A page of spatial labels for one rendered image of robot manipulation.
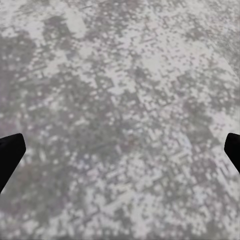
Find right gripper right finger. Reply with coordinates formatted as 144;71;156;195
224;132;240;173

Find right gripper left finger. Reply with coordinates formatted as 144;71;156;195
0;133;26;193

